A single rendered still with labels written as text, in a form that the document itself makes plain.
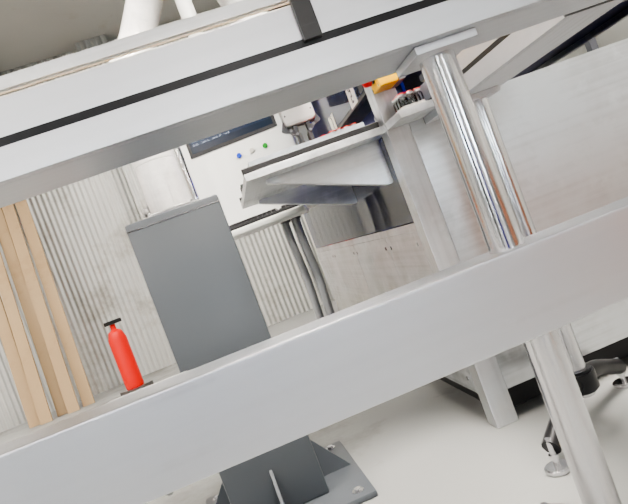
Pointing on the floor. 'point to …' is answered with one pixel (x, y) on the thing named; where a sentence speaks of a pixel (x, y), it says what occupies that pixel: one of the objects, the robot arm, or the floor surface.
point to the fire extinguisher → (125, 359)
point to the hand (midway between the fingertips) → (306, 140)
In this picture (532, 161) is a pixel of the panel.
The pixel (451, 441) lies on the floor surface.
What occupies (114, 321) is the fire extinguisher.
